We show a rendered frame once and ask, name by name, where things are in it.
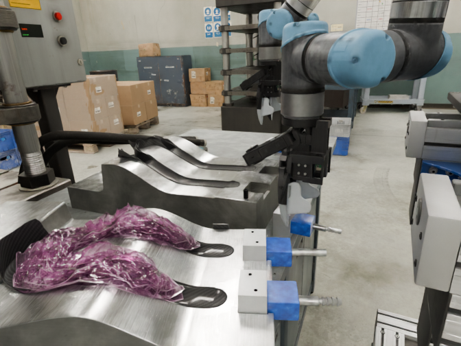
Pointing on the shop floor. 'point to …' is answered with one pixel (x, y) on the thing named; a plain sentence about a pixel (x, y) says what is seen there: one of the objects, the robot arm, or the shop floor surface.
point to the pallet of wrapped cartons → (90, 108)
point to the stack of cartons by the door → (205, 88)
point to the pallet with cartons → (138, 104)
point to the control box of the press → (49, 63)
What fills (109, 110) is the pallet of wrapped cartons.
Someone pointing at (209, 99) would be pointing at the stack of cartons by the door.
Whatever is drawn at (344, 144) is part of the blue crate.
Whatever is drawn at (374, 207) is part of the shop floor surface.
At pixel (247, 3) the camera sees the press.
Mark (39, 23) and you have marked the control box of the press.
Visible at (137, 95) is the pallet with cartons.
